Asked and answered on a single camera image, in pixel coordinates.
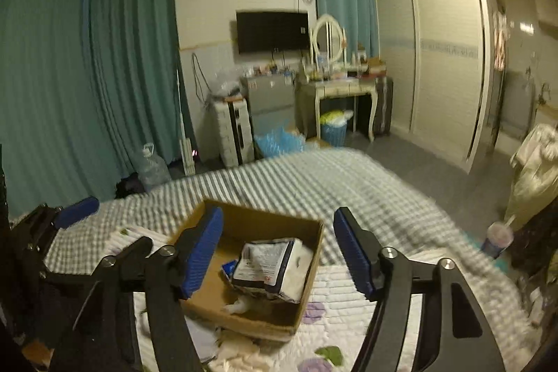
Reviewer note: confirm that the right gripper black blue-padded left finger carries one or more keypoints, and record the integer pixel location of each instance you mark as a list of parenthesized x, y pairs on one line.
[(167, 277)]

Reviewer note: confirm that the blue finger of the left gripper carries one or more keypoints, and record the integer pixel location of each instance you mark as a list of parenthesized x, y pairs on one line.
[(76, 212)]

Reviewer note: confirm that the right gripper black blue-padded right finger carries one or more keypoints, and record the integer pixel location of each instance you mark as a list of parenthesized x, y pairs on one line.
[(453, 335)]

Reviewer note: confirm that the white packaged item with barcode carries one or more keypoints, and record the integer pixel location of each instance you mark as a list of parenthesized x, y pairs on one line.
[(275, 269)]

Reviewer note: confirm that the cream cloth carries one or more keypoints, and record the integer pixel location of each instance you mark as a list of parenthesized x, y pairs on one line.
[(237, 352)]

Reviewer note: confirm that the white cloth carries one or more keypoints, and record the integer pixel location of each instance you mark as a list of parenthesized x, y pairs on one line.
[(242, 304)]

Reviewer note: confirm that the grey checked bed sheet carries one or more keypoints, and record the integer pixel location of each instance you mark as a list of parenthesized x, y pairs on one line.
[(312, 185)]

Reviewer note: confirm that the white floral quilt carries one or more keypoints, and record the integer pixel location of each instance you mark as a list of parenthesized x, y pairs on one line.
[(329, 337)]

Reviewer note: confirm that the clear water bottle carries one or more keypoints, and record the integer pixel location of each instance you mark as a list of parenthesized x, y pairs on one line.
[(151, 168)]

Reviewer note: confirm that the purple drink cup with straw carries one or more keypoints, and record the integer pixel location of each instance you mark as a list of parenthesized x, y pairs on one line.
[(499, 236)]

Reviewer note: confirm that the open cardboard box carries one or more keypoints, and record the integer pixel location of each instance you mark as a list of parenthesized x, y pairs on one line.
[(273, 320)]

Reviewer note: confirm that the teal curtain left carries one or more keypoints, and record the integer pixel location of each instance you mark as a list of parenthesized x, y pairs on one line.
[(84, 85)]

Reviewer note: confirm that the dark suitcase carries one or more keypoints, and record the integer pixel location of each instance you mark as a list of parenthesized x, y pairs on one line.
[(383, 116)]

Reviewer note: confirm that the blue waste basket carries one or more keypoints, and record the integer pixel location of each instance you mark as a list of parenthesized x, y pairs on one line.
[(333, 126)]

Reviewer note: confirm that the white jacket on chair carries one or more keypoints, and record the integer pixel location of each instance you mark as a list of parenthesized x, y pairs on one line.
[(535, 176)]

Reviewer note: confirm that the white suitcase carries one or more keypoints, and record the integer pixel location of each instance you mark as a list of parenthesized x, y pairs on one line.
[(236, 145)]

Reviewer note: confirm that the white dressing table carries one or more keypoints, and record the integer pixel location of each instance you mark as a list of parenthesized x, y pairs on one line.
[(311, 93)]

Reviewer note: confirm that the grey water heater cabinet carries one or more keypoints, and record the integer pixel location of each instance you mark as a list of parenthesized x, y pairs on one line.
[(516, 110)]

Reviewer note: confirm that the grey mini fridge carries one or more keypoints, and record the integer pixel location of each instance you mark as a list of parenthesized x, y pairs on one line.
[(271, 101)]

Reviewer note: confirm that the white oval vanity mirror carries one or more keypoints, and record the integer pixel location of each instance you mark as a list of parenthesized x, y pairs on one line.
[(327, 41)]

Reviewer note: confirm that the white louvered wardrobe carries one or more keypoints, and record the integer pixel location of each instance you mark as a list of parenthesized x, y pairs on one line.
[(439, 56)]

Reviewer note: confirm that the black wall television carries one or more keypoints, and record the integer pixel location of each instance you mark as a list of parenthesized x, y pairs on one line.
[(259, 31)]

